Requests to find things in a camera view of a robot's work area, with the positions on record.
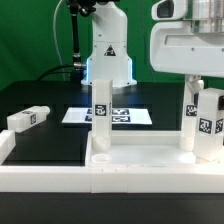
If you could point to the white U-shaped fence wall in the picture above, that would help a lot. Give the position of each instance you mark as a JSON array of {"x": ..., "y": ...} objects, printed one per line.
[{"x": 206, "y": 178}]

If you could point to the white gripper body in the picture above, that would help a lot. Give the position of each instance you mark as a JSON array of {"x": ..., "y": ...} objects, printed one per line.
[{"x": 188, "y": 37}]

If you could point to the white desk top tray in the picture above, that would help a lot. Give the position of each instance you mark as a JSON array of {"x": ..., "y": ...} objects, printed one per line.
[{"x": 140, "y": 148}]

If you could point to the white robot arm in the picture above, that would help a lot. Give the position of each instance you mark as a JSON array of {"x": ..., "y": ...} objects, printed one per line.
[{"x": 109, "y": 55}]

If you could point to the fiducial marker sheet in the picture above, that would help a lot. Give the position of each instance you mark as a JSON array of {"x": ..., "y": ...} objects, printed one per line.
[{"x": 119, "y": 116}]

